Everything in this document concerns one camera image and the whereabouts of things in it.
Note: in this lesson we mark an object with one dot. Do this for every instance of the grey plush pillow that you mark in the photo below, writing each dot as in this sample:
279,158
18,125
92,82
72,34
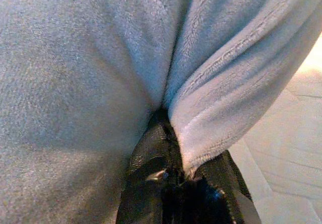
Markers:
88,70

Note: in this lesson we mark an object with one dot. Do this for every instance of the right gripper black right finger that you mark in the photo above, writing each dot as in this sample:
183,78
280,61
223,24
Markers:
226,188

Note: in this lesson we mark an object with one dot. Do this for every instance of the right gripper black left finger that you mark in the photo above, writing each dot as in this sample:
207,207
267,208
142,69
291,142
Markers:
148,163

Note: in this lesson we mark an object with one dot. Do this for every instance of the white quilted mattress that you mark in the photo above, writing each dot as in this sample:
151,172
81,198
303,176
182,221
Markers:
289,146

